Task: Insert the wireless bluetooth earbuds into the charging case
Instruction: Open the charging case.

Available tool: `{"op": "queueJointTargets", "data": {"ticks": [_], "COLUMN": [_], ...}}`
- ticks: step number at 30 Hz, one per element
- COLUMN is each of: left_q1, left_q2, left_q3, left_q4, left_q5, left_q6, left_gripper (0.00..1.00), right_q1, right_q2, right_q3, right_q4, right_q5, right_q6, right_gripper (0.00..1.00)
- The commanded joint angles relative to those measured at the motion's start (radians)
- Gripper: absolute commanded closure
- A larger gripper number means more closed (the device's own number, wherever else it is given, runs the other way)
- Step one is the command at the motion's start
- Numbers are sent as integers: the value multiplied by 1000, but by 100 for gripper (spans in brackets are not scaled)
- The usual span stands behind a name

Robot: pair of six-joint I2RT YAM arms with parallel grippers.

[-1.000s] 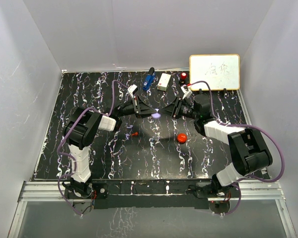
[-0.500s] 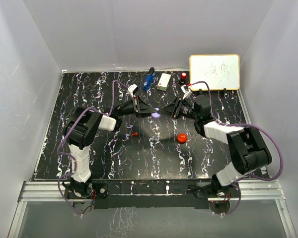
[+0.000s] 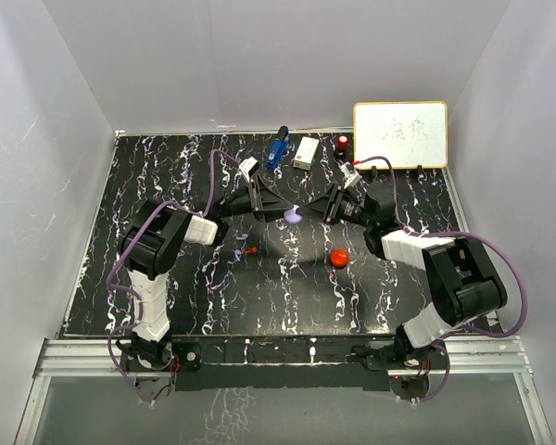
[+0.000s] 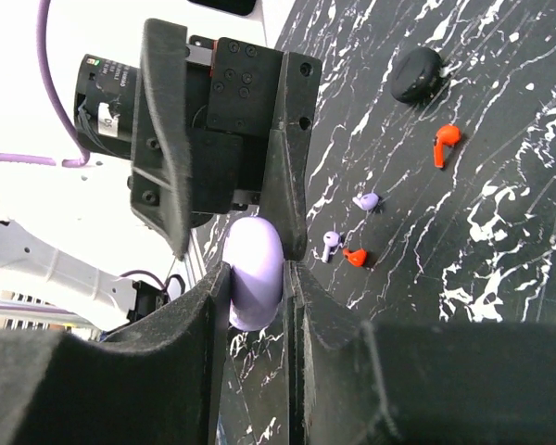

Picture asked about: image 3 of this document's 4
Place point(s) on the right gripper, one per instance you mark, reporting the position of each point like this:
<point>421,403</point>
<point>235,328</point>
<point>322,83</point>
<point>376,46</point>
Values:
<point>320,209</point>

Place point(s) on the aluminium frame rail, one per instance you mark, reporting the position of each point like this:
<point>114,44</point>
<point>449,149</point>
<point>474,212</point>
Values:
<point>469,355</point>

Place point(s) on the blue stapler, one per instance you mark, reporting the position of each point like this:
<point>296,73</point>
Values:
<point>278,148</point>

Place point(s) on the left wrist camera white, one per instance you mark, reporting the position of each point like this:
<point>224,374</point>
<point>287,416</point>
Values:
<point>248,168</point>

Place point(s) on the red button device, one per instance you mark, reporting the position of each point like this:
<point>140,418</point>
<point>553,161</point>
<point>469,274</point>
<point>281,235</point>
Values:
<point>341,147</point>

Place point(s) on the white and green box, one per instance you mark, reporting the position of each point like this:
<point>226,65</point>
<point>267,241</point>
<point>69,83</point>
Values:
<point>305,154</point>

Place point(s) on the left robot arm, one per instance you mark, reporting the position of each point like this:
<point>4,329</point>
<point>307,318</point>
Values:
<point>151,246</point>

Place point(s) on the white whiteboard with wooden frame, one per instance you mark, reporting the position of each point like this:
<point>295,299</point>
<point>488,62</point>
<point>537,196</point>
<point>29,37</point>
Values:
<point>409,134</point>

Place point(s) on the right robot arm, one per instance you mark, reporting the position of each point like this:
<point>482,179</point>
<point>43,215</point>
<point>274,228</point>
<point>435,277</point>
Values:
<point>462,280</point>

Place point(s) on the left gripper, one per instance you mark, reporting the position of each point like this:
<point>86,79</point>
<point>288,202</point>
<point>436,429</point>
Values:
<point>265,202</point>

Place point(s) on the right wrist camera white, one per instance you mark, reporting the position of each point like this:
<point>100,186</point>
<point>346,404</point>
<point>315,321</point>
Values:
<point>351,175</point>

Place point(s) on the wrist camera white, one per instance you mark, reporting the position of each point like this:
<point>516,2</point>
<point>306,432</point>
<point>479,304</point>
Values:
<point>351,175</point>
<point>248,168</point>

